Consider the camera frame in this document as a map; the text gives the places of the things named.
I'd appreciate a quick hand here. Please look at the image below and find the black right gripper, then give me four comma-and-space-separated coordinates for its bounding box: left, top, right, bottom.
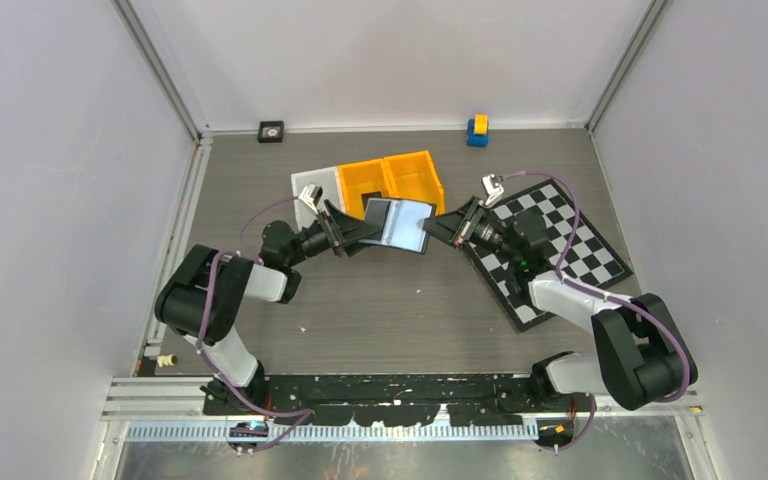
417, 197, 521, 265

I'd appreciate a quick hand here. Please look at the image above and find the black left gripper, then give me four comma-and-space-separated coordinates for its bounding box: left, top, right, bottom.
286, 200, 379, 267

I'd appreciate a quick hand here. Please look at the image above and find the dark grey credit card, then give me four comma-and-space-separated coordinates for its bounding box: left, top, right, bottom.
363, 198, 391, 244

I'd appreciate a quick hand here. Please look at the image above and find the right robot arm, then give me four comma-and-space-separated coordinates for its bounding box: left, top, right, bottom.
423, 197, 698, 411

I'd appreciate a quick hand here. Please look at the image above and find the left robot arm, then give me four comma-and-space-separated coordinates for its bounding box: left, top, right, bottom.
154, 201, 383, 414

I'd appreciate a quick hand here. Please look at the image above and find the orange plastic bin left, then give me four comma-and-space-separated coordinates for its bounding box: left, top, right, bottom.
337, 158, 397, 218

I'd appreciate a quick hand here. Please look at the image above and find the orange plastic bin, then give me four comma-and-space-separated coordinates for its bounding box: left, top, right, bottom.
337, 158, 397, 218
383, 150, 446, 213

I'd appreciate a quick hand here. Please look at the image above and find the white plastic bin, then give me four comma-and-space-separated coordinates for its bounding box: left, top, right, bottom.
290, 165, 344, 230

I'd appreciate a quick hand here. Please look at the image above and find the orange plastic bin right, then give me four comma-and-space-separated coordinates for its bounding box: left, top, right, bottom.
383, 150, 446, 213

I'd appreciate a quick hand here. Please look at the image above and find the blue toy car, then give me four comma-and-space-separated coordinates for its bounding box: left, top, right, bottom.
466, 118, 489, 148

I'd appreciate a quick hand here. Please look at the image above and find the yellow toy block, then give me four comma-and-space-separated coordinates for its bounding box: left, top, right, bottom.
474, 114, 488, 136

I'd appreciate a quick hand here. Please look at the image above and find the black white checkerboard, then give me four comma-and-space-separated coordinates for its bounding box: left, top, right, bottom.
463, 180, 633, 332

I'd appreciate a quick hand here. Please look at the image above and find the small black square box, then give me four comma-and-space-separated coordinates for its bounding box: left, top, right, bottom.
257, 120, 285, 144

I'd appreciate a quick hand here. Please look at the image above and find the small beige plastic piece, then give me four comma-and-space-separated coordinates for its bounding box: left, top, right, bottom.
155, 354, 177, 368

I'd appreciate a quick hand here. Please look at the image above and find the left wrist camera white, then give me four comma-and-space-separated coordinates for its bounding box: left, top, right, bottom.
297, 183, 323, 213

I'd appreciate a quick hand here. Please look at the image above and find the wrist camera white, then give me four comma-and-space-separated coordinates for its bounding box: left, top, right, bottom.
297, 183, 323, 213
481, 174, 504, 208

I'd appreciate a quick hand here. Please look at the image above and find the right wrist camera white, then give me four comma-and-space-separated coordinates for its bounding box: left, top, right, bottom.
481, 174, 504, 208

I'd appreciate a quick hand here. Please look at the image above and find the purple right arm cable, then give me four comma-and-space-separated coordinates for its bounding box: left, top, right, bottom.
499, 170, 694, 454

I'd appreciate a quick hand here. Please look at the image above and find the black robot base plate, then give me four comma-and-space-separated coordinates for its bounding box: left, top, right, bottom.
200, 373, 593, 427

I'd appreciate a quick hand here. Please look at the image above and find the aluminium frame rail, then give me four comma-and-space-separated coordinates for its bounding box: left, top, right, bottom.
102, 373, 703, 449

